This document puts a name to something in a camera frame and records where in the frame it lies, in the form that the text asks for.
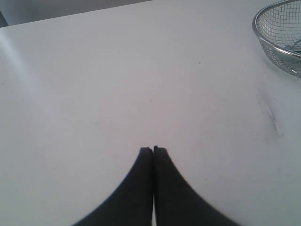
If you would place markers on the oval steel mesh basket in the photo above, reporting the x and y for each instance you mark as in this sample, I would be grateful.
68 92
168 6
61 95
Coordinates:
276 26

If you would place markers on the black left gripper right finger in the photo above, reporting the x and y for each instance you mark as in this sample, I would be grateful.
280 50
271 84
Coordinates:
176 203

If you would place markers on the teal handled peeler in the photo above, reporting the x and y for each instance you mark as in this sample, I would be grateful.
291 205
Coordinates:
296 47

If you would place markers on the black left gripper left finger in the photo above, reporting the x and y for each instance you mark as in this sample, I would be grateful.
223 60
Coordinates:
131 204

